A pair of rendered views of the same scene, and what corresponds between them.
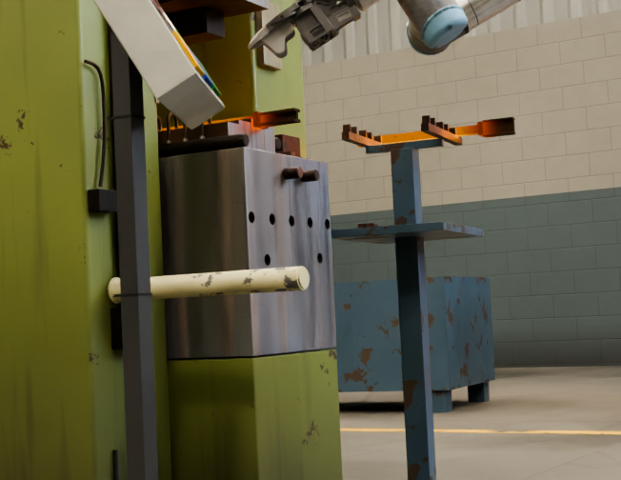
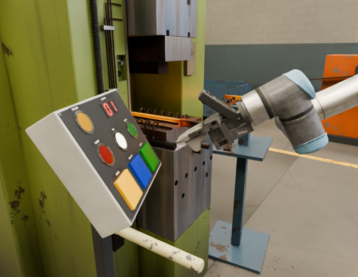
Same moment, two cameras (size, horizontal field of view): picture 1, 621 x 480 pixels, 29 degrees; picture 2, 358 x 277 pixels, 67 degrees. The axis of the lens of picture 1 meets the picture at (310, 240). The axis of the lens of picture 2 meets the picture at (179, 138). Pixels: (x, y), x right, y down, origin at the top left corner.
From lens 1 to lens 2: 1.64 m
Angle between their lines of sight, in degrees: 22
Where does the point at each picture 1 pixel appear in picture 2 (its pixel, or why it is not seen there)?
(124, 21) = (73, 182)
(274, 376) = (183, 240)
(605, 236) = (283, 58)
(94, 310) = not seen: hidden behind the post
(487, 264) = (247, 63)
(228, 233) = (164, 188)
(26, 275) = (66, 212)
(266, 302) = (181, 214)
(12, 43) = (46, 97)
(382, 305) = (219, 93)
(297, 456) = not seen: hidden behind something
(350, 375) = (208, 112)
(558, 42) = not seen: outside the picture
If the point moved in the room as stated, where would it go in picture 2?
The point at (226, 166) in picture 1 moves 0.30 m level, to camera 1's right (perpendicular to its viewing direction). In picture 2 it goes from (164, 158) to (235, 159)
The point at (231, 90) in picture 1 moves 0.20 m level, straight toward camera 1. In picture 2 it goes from (171, 86) to (170, 90)
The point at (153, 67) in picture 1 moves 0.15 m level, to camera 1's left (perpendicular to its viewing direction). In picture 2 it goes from (98, 217) to (30, 215)
